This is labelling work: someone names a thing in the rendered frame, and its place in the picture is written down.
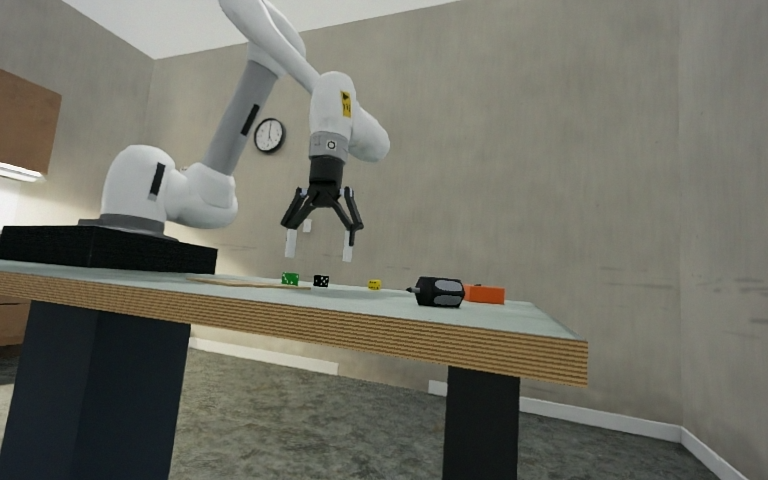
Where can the green die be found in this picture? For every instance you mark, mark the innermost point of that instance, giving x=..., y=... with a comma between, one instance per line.
x=290, y=278

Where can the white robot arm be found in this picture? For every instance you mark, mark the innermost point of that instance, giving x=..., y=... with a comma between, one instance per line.
x=142, y=187

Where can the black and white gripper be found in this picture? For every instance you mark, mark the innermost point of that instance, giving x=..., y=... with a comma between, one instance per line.
x=325, y=180

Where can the black die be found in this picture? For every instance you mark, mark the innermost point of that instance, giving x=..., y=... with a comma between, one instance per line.
x=321, y=281

